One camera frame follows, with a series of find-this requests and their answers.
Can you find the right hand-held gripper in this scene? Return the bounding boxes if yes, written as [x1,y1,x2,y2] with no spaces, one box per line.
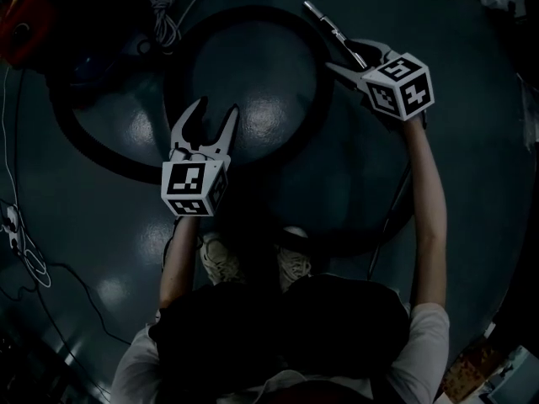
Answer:
[324,38,435,122]

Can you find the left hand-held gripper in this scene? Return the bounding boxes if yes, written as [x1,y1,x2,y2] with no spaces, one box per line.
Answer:
[161,96,240,218]

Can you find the metal vacuum wand tube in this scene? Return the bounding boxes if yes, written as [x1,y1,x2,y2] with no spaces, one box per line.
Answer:
[302,0,367,69]

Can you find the black vacuum hose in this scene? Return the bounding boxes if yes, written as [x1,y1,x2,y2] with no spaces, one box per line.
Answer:
[50,4,416,260]

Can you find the person's left forearm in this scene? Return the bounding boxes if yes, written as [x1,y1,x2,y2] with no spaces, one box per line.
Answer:
[158,215,201,311]

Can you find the person's right forearm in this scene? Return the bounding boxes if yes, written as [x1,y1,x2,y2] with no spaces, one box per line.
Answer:
[402,118,447,311]

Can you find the red topped vacuum cleaner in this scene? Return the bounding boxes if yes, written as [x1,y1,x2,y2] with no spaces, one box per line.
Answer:
[0,0,152,90]

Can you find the beige lace-up sneaker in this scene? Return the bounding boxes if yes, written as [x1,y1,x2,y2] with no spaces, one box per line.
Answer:
[275,242,315,292]
[200,231,245,285]

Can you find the person's black trousers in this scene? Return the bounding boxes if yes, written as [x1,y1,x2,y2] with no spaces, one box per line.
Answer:
[149,274,412,389]

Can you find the white power strip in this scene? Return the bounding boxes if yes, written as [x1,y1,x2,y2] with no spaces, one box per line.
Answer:
[2,204,22,250]

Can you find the white shelf unit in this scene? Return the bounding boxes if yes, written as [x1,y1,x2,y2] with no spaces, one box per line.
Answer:
[483,345,539,404]

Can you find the white bundled cord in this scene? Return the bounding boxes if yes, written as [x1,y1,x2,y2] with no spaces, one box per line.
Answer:
[145,0,207,56]

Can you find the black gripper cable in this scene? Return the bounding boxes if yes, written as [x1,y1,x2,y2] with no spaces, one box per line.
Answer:
[368,164,413,279]

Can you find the thin white cable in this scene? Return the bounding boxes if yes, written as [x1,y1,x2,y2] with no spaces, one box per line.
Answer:
[0,65,52,289]

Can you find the black floor cable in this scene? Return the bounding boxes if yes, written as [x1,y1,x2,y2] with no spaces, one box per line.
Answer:
[0,67,131,347]

